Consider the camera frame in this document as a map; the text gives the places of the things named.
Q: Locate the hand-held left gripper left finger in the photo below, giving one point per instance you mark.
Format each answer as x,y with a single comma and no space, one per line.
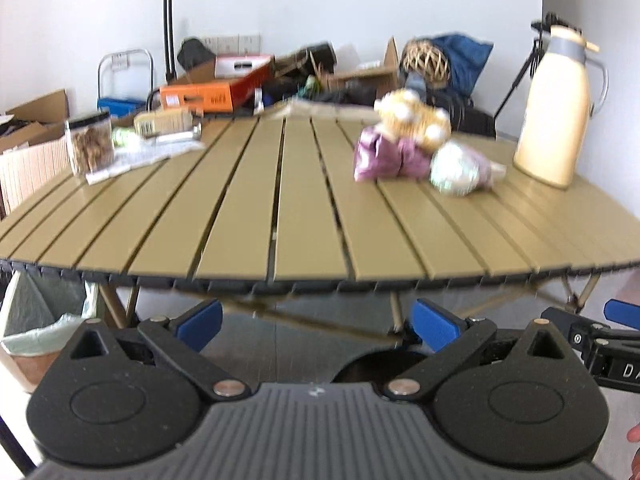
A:
200,320

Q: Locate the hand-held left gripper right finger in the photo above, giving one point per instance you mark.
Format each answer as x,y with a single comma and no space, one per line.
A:
435,325

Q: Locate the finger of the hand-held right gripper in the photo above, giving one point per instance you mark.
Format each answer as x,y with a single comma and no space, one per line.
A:
570,327
622,309

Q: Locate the orange and white plush toy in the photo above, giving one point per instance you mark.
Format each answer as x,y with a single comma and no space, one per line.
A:
410,117

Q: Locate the person's right hand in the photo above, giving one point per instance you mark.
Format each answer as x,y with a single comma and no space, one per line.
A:
635,434

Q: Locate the tan slatted folding table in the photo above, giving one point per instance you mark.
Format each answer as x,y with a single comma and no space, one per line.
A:
250,200

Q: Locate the cardboard bin with green liner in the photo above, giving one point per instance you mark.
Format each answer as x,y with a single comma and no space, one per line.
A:
45,332

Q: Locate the white paper sheets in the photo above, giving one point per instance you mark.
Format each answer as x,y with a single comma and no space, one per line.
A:
140,157

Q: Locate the purple fluffy scrunchie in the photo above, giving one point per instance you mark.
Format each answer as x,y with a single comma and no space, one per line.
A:
380,157

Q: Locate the metal cylinder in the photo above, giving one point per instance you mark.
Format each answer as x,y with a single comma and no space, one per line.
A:
182,135

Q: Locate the green and white tube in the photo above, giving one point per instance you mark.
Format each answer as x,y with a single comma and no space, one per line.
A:
124,137

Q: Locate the tan packet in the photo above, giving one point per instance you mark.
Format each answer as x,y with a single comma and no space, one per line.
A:
162,122

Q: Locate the clear snack container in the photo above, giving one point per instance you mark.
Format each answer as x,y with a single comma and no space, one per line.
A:
90,145

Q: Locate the cream thermos jug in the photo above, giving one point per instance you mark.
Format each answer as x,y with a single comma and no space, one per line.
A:
550,110

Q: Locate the black luggage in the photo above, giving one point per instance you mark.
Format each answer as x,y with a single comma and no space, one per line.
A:
470,115

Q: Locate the orange cardboard box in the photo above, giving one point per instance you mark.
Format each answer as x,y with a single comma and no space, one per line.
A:
197,96

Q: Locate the blue cooler box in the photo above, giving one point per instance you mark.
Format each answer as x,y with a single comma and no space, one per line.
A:
120,106

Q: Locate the brown cardboard boxes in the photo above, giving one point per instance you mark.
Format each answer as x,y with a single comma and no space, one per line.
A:
30,160

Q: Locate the grey bottle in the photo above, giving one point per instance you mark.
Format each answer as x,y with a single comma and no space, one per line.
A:
415,87

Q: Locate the black tripod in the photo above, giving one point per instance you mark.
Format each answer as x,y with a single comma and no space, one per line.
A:
520,72

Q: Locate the white flat box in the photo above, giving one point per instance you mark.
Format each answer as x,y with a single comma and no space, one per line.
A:
242,65

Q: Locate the open cardboard box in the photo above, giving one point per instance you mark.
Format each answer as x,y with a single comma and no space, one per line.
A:
360,75

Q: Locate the wicker ball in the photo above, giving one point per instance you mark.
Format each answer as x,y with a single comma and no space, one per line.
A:
426,62

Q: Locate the blue fabric bag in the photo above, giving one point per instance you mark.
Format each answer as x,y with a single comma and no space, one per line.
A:
470,62

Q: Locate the white wall socket strip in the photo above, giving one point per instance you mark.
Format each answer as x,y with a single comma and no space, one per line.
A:
230,44

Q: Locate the chrome tube frame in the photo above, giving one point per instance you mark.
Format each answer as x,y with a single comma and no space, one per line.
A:
125,52

